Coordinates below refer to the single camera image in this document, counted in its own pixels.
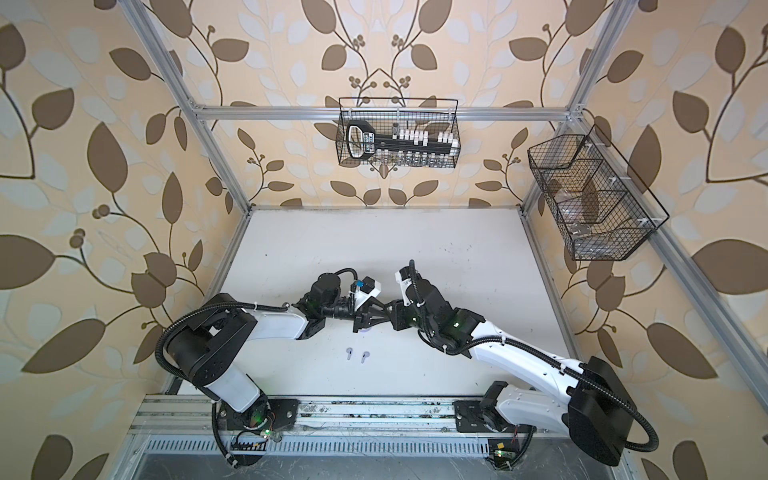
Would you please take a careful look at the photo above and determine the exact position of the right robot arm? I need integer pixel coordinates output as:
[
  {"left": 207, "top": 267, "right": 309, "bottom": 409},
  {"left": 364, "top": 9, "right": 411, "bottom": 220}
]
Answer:
[{"left": 350, "top": 263, "right": 660, "bottom": 466}]

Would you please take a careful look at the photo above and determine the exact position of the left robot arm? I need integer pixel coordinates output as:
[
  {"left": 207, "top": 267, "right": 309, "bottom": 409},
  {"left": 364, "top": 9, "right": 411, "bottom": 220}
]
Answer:
[{"left": 154, "top": 268, "right": 381, "bottom": 414}]

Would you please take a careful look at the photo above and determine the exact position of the black tool in basket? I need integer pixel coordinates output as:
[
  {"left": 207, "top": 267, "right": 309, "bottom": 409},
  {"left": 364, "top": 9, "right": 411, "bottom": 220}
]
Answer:
[{"left": 341, "top": 120, "right": 461, "bottom": 160}]

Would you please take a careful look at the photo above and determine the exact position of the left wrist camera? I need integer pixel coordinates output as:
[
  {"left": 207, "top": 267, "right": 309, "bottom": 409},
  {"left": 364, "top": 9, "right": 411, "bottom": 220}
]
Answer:
[{"left": 351, "top": 276, "right": 381, "bottom": 300}]

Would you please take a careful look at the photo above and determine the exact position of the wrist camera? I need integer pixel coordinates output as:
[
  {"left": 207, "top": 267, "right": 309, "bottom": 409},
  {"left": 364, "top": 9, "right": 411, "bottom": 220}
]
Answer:
[
  {"left": 351, "top": 276, "right": 381, "bottom": 300},
  {"left": 395, "top": 266, "right": 418, "bottom": 296}
]

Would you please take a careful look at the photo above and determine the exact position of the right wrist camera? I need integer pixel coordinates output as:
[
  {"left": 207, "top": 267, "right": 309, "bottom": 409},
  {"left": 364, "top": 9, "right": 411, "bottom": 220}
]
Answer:
[{"left": 395, "top": 266, "right": 418, "bottom": 296}]

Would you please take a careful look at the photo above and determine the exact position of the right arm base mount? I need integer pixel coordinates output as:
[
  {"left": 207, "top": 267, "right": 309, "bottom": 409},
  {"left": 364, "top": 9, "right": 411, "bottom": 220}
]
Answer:
[{"left": 453, "top": 399, "right": 516, "bottom": 434}]

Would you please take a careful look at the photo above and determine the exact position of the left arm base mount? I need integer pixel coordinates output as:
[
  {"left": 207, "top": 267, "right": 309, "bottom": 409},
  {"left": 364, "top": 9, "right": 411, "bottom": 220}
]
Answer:
[{"left": 214, "top": 398, "right": 300, "bottom": 432}]

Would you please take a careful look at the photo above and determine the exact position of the black wire basket back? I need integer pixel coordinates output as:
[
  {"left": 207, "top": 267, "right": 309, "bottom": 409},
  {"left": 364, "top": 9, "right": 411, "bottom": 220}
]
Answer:
[{"left": 335, "top": 95, "right": 462, "bottom": 169}]

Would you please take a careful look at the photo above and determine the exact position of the black wire basket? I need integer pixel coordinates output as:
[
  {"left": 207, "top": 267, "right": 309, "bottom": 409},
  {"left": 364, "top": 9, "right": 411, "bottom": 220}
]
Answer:
[
  {"left": 527, "top": 126, "right": 670, "bottom": 261},
  {"left": 335, "top": 95, "right": 462, "bottom": 169}
]

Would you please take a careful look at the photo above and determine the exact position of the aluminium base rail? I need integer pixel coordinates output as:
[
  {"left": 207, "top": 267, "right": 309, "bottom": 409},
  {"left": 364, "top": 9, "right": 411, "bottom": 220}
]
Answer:
[{"left": 129, "top": 389, "right": 569, "bottom": 458}]

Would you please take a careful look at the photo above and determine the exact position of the black wire basket right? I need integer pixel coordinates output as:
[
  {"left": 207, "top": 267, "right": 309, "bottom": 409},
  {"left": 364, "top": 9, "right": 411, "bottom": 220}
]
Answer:
[{"left": 527, "top": 126, "right": 670, "bottom": 261}]

